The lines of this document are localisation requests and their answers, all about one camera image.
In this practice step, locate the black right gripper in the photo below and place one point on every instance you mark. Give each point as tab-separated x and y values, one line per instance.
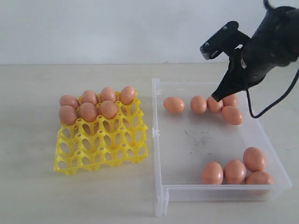
235	79

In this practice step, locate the brown egg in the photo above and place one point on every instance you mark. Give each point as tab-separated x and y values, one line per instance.
68	115
198	104
259	178
69	100
235	172
214	106
108	109
88	112
127	95
212	173
254	159
231	100
232	115
107	94
174	104
89	96

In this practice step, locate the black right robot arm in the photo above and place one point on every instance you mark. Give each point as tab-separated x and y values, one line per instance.
275	43

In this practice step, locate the clear plastic bin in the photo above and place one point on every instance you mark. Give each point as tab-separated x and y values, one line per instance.
185	142

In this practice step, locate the yellow plastic egg tray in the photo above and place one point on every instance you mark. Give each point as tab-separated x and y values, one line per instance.
104	142

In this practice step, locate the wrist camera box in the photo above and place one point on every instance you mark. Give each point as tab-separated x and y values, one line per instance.
226	40

